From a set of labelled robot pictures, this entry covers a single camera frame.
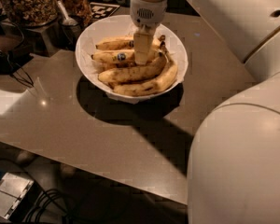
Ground white bowl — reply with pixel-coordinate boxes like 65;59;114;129
76;15;189;104

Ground glass jar of nuts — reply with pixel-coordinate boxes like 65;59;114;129
1;0;58;27

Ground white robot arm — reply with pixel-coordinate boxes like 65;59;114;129
187;0;280;224

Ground white plastic scoop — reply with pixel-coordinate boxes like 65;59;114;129
55;0;78;26

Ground front curved banana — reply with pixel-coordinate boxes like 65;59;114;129
113;42;178;97

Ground grey box on floor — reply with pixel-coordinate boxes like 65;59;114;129
0;173;35;220

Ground metal stand block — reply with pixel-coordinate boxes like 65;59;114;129
22;19;82;58

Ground black white marker tag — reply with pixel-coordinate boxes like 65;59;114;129
91;2;119;20

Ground black floor cables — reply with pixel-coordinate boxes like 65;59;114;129
21;189;116;224

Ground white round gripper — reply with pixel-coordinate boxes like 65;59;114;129
130;0;167;65

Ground black device on left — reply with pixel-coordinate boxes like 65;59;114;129
0;19;35;89

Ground glass jar with scoop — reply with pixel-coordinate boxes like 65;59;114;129
63;0;92;27

